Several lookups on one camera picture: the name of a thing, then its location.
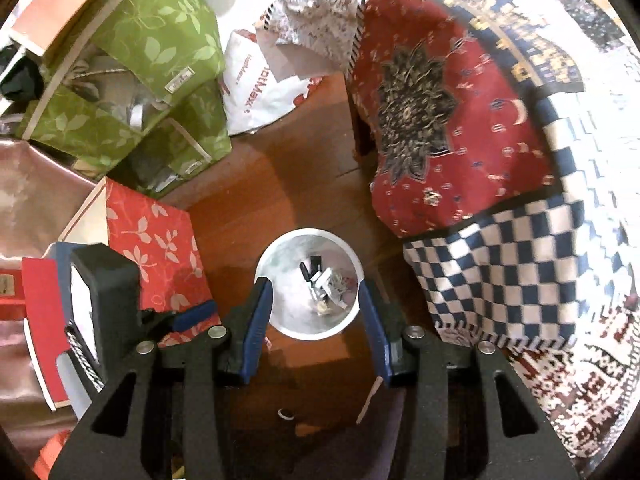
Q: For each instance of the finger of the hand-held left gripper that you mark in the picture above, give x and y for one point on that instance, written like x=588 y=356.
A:
x=195 y=317

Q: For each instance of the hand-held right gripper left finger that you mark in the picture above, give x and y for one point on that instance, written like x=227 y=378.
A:
x=257 y=330

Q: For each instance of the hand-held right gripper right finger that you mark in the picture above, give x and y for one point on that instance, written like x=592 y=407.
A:
x=372 y=330

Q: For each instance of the white bin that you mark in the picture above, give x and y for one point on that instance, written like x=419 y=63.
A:
x=280 y=280

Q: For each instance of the white paper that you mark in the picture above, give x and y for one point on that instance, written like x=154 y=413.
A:
x=330 y=285

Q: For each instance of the black marker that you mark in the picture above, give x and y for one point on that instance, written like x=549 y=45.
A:
x=303 y=271

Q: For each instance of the red leaf-print fabric box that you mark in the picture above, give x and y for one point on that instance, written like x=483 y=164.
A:
x=150 y=240

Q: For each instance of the pink satin cloth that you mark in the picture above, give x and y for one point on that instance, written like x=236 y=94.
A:
x=30 y=195

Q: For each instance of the green leaf-print fabric box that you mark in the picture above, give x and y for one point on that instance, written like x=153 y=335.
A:
x=165 y=25
x=205 y=125
x=75 y=125

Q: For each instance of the orange cloth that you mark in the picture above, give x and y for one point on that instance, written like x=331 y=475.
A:
x=50 y=455

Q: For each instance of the black bag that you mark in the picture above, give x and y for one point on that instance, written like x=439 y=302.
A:
x=20 y=80

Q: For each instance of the patchwork printed blanket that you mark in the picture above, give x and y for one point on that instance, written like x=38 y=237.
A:
x=440 y=110

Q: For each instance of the white plastic bag red print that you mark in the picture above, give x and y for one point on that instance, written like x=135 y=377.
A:
x=260 y=90

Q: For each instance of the orange box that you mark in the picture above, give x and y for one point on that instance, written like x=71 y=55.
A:
x=65 y=0

